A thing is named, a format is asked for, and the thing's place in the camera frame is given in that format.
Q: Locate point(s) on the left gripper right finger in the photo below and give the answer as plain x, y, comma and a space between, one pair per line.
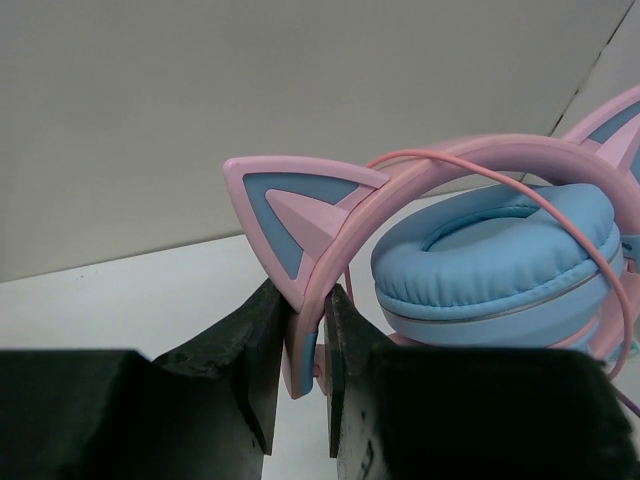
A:
421, 412

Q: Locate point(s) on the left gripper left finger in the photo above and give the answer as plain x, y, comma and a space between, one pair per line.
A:
203, 410

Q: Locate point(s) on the pink blue cat-ear headphones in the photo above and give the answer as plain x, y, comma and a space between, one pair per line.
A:
514, 240

